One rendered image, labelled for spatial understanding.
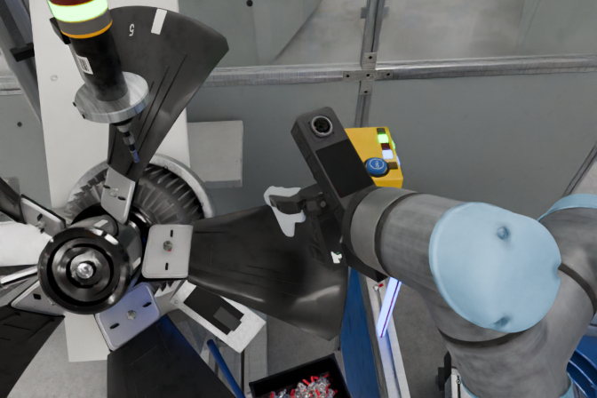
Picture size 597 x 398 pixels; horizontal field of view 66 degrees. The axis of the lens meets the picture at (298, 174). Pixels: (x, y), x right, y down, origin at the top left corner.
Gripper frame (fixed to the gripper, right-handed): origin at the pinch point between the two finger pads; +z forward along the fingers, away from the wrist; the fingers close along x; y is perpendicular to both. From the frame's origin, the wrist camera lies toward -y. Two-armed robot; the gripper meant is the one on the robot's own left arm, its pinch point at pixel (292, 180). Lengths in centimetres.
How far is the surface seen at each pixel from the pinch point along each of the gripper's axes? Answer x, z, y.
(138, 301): -23.3, 15.0, 12.5
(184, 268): -15.9, 8.7, 8.4
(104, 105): -18.7, -6.6, -15.2
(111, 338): -28.1, 11.9, 14.8
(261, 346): 6, 99, 79
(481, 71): 82, 48, 1
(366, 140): 29.3, 30.0, 4.8
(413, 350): 57, 82, 99
